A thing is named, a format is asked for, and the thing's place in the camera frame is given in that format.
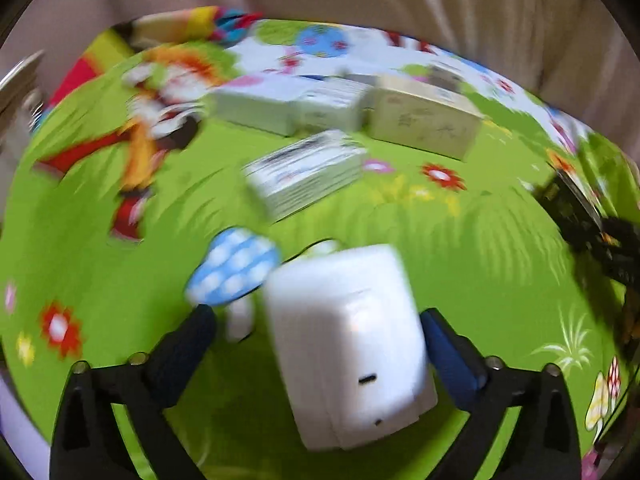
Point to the small grey box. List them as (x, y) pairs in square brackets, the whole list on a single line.
[(445, 77)]

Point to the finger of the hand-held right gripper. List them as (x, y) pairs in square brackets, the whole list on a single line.
[(567, 200)]

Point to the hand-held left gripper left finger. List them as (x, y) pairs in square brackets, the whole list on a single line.
[(192, 340)]

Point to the white rounded box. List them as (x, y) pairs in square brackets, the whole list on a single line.
[(345, 340)]

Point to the pale cardboard box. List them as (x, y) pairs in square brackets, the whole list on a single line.
[(425, 119)]

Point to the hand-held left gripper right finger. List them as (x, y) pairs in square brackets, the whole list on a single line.
[(447, 350)]

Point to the small white striped box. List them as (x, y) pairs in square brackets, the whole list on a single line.
[(330, 106)]

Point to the beige curtain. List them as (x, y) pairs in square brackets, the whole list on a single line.
[(400, 0)]

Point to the printed cartoon blanket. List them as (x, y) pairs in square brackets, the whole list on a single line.
[(350, 220)]

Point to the silver metal stand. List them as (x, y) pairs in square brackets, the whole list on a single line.
[(20, 90)]

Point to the white printed box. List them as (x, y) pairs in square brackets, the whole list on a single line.
[(305, 172)]

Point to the flat white box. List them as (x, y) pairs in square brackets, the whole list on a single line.
[(252, 105)]

